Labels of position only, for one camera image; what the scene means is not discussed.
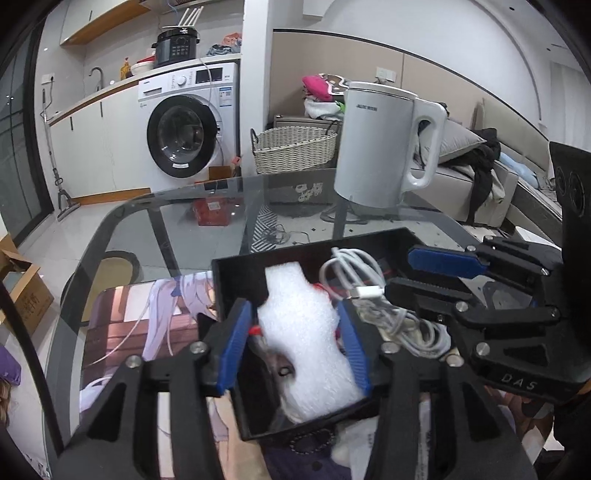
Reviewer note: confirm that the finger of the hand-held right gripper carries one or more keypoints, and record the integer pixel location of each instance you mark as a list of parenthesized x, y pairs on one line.
[(443, 262), (415, 290)]

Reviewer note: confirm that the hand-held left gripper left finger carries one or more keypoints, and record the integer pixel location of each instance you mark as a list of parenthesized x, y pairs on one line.
[(235, 346)]

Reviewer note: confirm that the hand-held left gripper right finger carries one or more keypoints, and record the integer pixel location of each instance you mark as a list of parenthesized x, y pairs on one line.
[(355, 346)]

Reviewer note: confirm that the red and white packet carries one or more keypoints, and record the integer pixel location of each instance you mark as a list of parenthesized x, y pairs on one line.
[(254, 330)]

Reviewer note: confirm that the white foam block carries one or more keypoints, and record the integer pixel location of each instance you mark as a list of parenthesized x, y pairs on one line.
[(304, 332)]

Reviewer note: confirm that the black box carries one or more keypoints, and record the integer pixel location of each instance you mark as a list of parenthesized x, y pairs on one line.
[(240, 272)]

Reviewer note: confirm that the grey sofa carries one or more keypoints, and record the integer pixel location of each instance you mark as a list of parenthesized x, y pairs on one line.
[(452, 189)]

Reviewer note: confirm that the black clothing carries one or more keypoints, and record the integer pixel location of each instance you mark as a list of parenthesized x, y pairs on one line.
[(482, 175)]

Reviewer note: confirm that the printed desk mat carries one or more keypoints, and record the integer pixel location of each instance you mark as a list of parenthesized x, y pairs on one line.
[(138, 323)]

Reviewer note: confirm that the light blue cloth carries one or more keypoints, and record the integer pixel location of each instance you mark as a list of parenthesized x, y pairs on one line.
[(519, 168)]

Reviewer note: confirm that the grey pillow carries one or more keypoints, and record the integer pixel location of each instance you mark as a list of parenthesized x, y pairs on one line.
[(457, 141)]

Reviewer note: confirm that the red box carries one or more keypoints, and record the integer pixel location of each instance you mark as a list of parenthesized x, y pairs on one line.
[(212, 212)]

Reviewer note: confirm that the white electric kettle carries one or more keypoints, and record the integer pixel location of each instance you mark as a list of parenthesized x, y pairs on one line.
[(369, 147)]

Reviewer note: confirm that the beige round stool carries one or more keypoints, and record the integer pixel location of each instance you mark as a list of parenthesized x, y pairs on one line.
[(115, 267)]

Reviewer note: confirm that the wicker basket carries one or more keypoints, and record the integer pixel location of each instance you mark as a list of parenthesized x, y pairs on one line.
[(295, 147)]

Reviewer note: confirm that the white cloth pile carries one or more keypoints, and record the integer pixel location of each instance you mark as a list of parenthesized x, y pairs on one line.
[(323, 110)]

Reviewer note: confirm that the cardboard box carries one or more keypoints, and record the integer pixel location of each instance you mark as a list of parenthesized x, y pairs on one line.
[(27, 300)]

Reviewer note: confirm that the pink plush item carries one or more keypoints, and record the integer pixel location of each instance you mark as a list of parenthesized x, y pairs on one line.
[(316, 85)]

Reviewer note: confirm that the mop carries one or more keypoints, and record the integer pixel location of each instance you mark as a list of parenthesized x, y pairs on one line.
[(64, 203)]

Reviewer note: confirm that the purple item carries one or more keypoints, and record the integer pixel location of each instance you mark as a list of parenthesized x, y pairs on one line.
[(9, 364)]

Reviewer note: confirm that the white counter cabinet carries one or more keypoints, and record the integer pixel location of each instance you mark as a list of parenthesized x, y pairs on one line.
[(106, 147)]

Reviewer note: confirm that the white washing machine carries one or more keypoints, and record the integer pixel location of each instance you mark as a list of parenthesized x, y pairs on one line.
[(184, 92)]

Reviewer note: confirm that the dark glass door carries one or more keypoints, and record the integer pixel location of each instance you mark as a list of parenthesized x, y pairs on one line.
[(18, 161)]

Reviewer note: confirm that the white bowl with red lid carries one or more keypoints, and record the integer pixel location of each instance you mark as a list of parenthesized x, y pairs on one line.
[(141, 68)]

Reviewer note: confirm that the yellow bottle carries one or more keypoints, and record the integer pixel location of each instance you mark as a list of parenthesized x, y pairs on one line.
[(125, 69)]

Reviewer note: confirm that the pile of clothes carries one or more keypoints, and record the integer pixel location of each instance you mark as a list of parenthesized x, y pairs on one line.
[(224, 46)]

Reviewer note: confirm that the kitchen faucet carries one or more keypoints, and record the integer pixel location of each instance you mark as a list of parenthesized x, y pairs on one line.
[(99, 76)]

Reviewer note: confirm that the black pressure cooker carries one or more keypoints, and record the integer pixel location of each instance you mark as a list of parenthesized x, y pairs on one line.
[(175, 48)]

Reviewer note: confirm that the white router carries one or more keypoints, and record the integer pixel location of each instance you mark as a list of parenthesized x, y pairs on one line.
[(187, 18)]

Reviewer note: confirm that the white upper cabinet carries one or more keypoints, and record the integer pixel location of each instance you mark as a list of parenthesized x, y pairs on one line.
[(101, 18)]

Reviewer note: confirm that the wall socket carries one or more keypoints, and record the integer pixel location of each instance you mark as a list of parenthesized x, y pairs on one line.
[(47, 78), (385, 74)]

